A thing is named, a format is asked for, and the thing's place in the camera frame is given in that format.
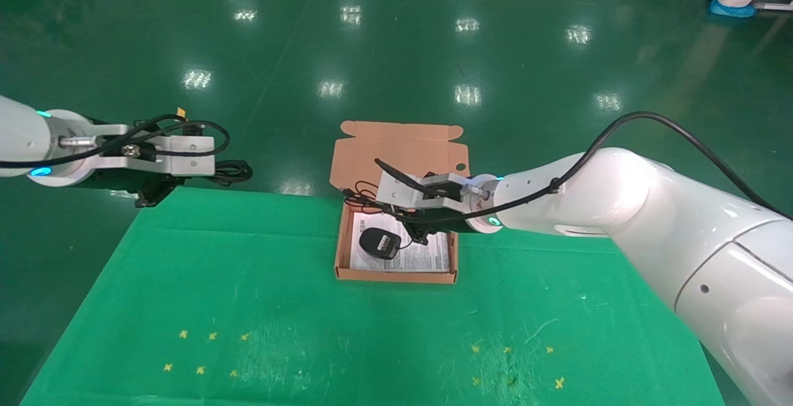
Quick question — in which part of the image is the wrist camera silver housing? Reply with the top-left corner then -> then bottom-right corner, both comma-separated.
79,122 -> 216,177
377,172 -> 497,216

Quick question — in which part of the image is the left wrist camera silver housing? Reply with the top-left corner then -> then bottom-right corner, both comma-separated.
79,122 -> 216,177

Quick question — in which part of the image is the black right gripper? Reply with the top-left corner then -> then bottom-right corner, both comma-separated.
400,210 -> 491,246

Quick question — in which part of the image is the blue shoe cover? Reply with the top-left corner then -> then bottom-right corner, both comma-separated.
709,0 -> 758,19

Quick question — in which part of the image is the black wired computer mouse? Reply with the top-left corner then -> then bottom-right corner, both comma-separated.
343,180 -> 417,261

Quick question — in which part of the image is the right wrist camera silver housing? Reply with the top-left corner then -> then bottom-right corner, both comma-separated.
377,172 -> 497,216

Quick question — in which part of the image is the orange cardboard box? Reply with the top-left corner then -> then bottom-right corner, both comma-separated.
329,121 -> 472,285

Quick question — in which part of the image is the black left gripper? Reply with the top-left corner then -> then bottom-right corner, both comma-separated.
79,169 -> 217,209

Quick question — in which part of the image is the white printed paper sheet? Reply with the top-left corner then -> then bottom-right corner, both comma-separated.
349,211 -> 451,273

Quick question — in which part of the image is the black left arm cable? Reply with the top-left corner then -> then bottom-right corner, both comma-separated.
0,113 -> 231,169

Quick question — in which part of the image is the black data cable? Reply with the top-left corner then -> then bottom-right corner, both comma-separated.
213,159 -> 254,187

